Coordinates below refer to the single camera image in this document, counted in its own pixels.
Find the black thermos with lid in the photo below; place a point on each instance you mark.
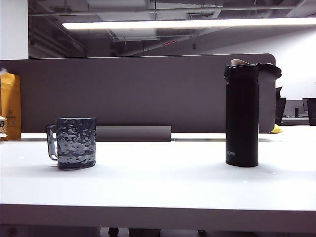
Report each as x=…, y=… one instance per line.
x=242, y=123

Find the white printed paper cup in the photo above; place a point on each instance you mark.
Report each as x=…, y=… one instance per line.
x=2, y=126

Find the grey desk divider panel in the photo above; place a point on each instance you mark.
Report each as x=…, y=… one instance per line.
x=123, y=93

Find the red ceiling sign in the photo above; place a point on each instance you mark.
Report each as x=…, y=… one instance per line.
x=169, y=43

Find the hammered dark glass mug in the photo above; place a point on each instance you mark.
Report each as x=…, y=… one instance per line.
x=74, y=145

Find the long ceiling light strip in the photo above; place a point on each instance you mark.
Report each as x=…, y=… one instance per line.
x=187, y=23

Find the ceiling air vent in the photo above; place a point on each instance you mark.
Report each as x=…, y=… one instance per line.
x=198, y=16

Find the yellow soft object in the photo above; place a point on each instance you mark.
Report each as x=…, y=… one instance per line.
x=277, y=129

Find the black office chair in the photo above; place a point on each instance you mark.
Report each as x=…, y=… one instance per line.
x=280, y=108

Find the yellow paper bag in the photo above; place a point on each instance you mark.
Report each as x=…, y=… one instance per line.
x=11, y=103

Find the dark computer monitor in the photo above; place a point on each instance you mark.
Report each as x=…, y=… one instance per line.
x=309, y=106

